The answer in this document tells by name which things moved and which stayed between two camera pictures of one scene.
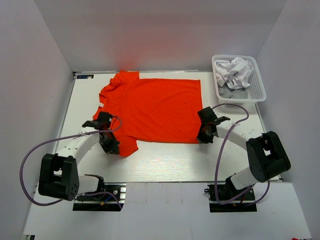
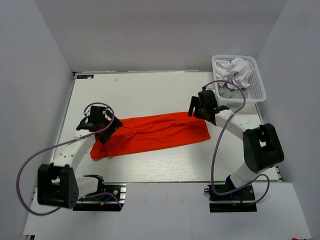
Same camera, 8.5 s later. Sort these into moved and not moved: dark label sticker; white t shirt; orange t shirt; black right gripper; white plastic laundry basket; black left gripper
Moved: black left gripper; black right gripper; orange t shirt
Not moved: white plastic laundry basket; white t shirt; dark label sticker
